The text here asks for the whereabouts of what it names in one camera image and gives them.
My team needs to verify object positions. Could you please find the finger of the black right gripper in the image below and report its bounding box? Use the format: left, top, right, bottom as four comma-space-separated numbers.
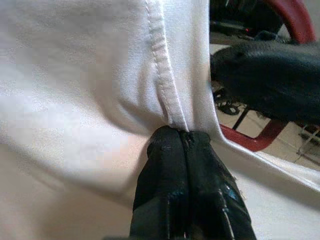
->
211, 41, 320, 125

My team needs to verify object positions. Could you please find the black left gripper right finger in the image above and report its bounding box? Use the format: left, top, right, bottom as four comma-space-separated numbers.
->
178, 131, 258, 240

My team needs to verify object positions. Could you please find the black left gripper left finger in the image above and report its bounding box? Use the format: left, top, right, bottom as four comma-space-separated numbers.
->
129, 125, 188, 240

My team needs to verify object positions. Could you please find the red wire hanger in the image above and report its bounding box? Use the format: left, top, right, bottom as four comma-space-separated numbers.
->
219, 0, 317, 153

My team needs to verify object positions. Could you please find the white garment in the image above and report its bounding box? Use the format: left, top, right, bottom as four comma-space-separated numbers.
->
0, 0, 320, 240

